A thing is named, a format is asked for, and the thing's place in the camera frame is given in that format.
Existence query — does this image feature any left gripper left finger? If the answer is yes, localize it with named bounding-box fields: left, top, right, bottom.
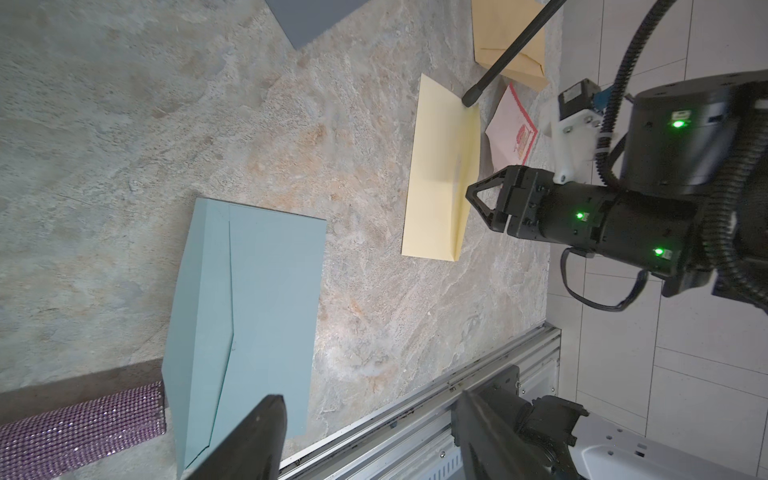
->
left=189, top=395, right=287, bottom=480

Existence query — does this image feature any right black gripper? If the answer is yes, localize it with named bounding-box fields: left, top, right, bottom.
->
left=465, top=166, right=554, bottom=239

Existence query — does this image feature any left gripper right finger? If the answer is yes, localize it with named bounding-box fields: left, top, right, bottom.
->
left=451, top=389, right=540, bottom=479

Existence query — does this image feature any cream yellow envelope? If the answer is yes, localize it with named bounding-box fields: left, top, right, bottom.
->
left=401, top=75, right=481, bottom=262

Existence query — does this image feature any white and pink letter paper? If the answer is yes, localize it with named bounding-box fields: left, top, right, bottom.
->
left=485, top=85, right=538, bottom=172

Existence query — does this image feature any teal blue envelope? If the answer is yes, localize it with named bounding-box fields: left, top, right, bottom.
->
left=162, top=198, right=326, bottom=471

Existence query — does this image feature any tan kraft envelope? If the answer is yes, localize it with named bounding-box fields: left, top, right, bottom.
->
left=471, top=0, right=549, bottom=92

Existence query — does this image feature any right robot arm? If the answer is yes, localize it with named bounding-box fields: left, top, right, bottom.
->
left=466, top=1, right=767, bottom=312

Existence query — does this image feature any dark grey envelope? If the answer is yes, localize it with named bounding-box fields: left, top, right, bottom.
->
left=266, top=0, right=366, bottom=50

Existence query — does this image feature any black perforated music stand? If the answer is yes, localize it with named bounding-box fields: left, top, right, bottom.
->
left=462, top=1, right=564, bottom=107

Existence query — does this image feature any glittery purple microphone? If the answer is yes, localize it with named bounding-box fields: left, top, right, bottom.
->
left=1, top=381, right=167, bottom=479

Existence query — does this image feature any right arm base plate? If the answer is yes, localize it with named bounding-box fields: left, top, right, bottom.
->
left=468, top=365, right=588, bottom=479

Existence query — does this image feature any aluminium rail frame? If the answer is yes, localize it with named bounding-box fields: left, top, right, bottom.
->
left=279, top=324, right=561, bottom=479

